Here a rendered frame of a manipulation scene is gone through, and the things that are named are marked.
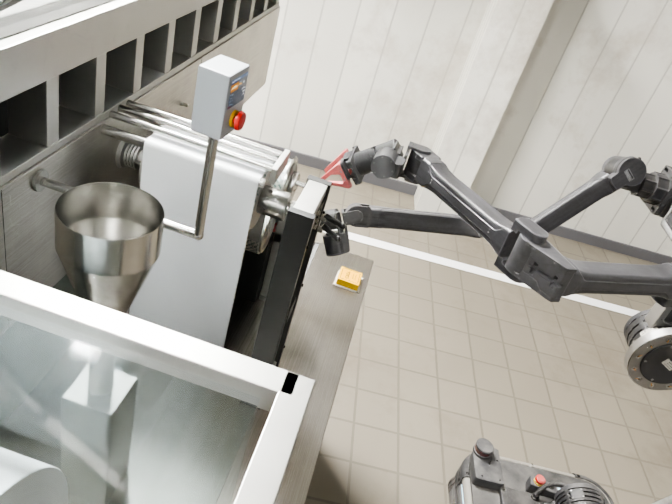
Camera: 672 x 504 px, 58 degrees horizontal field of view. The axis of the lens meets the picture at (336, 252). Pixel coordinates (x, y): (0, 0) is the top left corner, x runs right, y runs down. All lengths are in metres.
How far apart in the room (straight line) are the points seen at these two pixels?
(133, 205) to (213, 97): 0.20
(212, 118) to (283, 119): 3.46
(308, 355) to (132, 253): 0.86
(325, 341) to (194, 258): 0.49
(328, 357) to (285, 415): 1.08
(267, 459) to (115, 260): 0.41
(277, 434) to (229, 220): 0.78
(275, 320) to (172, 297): 0.28
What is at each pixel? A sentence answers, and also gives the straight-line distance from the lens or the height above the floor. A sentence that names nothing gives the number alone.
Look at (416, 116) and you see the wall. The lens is 4.28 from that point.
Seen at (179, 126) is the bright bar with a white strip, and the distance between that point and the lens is 1.29.
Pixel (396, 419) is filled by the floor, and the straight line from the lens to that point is 2.80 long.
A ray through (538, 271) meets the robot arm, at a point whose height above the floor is 1.45.
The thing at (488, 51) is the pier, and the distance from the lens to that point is 3.93.
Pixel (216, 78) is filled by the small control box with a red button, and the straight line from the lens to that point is 0.88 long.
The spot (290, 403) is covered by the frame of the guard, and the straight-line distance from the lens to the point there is 0.56.
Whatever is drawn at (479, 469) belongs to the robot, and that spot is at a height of 0.28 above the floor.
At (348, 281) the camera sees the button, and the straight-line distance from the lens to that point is 1.85.
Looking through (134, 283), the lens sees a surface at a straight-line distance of 0.89.
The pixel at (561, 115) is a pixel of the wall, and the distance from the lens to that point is 4.42.
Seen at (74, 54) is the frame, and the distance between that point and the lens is 1.16.
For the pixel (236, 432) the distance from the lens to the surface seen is 0.54.
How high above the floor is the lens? 2.02
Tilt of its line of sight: 34 degrees down
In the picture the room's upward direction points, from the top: 18 degrees clockwise
